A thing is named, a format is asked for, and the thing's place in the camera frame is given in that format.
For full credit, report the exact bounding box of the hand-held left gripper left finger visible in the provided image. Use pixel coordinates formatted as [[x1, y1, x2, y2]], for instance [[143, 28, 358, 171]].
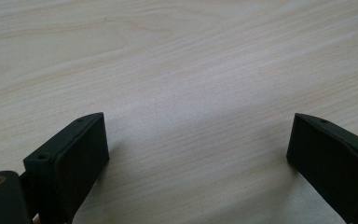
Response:
[[22, 112, 111, 224]]

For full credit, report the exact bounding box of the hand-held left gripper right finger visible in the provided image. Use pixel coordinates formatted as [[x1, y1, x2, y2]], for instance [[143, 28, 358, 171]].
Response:
[[285, 112, 358, 224]]

